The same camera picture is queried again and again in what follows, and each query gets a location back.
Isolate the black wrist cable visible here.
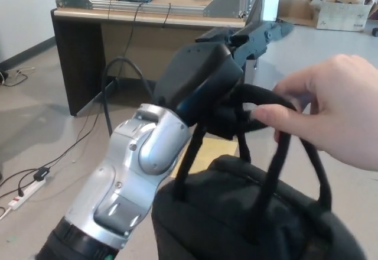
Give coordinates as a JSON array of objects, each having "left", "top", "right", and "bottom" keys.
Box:
[{"left": 102, "top": 56, "right": 156, "bottom": 138}]

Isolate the open white cardboard box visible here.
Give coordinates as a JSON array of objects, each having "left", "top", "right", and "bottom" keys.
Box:
[{"left": 307, "top": 0, "right": 376, "bottom": 33}]

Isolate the black lunchbag with straps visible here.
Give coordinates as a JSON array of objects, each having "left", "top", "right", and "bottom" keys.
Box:
[{"left": 151, "top": 84, "right": 367, "bottom": 260}]

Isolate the flat brown cardboard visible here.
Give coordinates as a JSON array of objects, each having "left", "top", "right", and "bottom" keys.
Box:
[{"left": 279, "top": 0, "right": 317, "bottom": 26}]

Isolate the white power strip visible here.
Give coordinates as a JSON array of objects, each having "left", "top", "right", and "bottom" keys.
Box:
[{"left": 7, "top": 178, "right": 47, "bottom": 210}]

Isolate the black plug with cable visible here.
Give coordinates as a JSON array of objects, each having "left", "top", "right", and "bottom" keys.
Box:
[{"left": 0, "top": 168, "right": 38, "bottom": 198}]

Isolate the yellow paper sheet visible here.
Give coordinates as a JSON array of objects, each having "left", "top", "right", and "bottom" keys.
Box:
[{"left": 194, "top": 137, "right": 240, "bottom": 175}]

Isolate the long black power cable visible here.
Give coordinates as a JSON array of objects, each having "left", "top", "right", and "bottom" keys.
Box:
[{"left": 44, "top": 4, "right": 145, "bottom": 172}]

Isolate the person's bare hand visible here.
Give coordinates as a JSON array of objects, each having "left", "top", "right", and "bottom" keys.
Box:
[{"left": 250, "top": 53, "right": 378, "bottom": 172}]

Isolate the dark wooden desk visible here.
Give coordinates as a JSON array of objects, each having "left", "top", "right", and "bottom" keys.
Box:
[{"left": 50, "top": 0, "right": 268, "bottom": 118}]

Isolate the black power adapter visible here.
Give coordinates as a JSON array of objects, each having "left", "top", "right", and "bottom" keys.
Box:
[{"left": 32, "top": 167, "right": 51, "bottom": 181}]

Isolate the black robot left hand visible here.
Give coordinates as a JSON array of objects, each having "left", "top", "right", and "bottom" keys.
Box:
[{"left": 153, "top": 20, "right": 295, "bottom": 139}]

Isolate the beige floor cable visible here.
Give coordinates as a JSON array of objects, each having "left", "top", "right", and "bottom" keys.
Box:
[{"left": 0, "top": 66, "right": 36, "bottom": 87}]

